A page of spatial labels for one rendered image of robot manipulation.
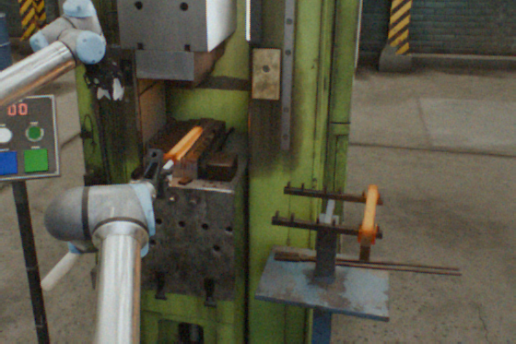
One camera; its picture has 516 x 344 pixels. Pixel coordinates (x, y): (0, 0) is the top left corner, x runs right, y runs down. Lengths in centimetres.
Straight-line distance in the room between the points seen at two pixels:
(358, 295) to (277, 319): 62
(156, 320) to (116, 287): 117
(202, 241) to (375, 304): 62
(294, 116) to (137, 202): 88
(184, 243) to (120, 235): 86
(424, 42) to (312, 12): 595
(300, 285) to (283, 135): 52
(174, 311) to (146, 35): 103
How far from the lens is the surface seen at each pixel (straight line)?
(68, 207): 120
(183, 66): 179
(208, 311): 212
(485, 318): 299
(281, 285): 179
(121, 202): 118
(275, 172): 199
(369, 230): 158
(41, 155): 195
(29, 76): 132
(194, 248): 198
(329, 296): 177
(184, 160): 190
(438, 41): 775
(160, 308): 218
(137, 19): 181
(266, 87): 187
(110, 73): 163
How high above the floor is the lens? 172
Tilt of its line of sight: 22 degrees down
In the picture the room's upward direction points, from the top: 1 degrees counter-clockwise
